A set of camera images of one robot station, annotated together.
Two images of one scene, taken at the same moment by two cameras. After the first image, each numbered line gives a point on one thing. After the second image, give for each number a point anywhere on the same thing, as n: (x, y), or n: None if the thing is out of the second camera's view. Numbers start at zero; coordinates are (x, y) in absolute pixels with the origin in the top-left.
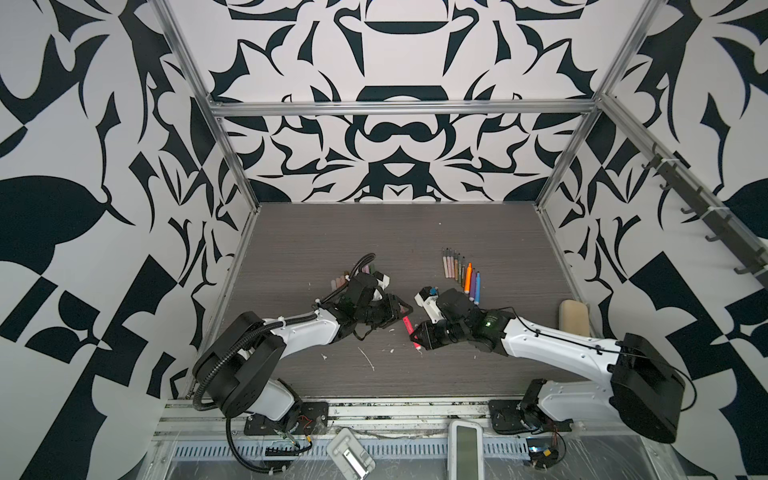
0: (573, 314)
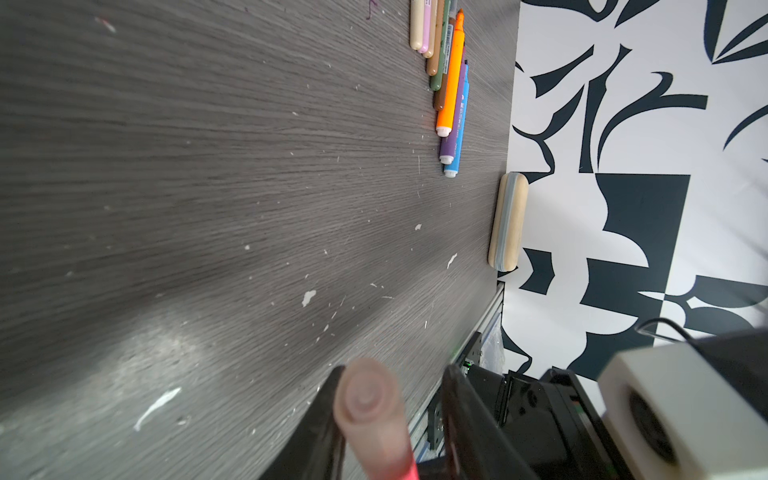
0: (508, 222)
